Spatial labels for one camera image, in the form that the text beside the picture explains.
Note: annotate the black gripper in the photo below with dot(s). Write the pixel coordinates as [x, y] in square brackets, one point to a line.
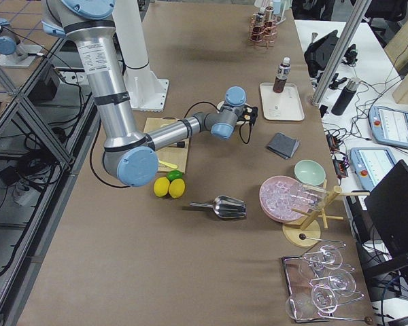
[241, 119]

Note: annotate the glazed donut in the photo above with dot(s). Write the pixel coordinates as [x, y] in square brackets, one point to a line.
[246, 114]

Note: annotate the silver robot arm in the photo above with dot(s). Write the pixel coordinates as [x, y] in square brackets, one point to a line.
[110, 42]

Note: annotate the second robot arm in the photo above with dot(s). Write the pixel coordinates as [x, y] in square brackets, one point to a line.
[13, 52]

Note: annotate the white rabbit tray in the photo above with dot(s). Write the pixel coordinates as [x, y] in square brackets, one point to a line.
[284, 106]

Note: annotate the tea bottle on tray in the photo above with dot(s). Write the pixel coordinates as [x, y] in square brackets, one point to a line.
[282, 75]

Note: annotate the metal glass rack tray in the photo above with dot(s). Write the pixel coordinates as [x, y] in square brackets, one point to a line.
[297, 275]

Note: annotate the grey folded cloth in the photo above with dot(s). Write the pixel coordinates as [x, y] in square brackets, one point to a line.
[283, 145]

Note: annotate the steel muddler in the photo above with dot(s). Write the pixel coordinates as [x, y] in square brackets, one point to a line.
[180, 144]

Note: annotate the green bowl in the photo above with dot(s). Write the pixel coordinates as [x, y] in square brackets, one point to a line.
[309, 172]

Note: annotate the pink bowl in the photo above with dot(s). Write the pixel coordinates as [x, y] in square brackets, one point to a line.
[275, 210]

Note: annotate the bamboo cutting board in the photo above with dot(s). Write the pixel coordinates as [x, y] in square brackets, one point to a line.
[171, 154]

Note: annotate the ice cubes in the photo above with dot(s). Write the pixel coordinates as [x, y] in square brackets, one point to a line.
[280, 197]

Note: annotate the tea bottle in rack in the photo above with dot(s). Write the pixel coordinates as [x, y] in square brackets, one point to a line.
[258, 25]

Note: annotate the yellow plastic knife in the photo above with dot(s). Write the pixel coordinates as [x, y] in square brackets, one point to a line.
[168, 164]

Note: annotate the metal ice scoop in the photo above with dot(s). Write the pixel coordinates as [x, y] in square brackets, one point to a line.
[225, 207]

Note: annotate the green lime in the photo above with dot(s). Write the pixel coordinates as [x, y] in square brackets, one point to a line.
[174, 174]

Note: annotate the glass on wooden stand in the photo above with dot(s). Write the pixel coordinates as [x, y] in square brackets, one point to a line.
[312, 196]

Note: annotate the black thermos bottle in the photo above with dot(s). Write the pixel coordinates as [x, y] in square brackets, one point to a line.
[346, 96]

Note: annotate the yellow lemon far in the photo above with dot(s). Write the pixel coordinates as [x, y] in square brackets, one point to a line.
[177, 188]

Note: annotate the yellow lemon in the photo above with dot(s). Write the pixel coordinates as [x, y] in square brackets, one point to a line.
[161, 187]
[177, 188]

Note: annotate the yellow lemon near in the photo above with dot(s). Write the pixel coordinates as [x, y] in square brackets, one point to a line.
[161, 187]

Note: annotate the teach pendant near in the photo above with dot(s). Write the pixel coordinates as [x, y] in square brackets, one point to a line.
[371, 164]

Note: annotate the teach pendant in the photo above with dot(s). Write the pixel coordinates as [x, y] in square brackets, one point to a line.
[371, 164]
[389, 126]

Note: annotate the wooden glass holder stand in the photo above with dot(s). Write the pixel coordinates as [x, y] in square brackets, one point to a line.
[306, 231]

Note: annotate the teach pendant far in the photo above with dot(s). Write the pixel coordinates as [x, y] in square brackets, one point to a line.
[389, 126]

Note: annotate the wine glass upper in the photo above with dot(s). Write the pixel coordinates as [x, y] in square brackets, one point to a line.
[328, 269]

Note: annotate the wine glass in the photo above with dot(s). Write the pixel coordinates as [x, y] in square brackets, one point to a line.
[319, 303]
[328, 269]

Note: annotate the black laptop monitor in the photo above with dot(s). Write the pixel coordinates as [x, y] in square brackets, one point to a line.
[387, 206]

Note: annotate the wine glass lower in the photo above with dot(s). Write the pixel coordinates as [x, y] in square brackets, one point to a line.
[319, 303]

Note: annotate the copper wire bottle rack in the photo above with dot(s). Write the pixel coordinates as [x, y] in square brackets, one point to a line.
[268, 35]

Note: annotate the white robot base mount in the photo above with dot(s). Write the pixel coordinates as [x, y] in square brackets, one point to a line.
[147, 92]

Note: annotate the aluminium frame post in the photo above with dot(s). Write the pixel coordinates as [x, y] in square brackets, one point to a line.
[343, 43]

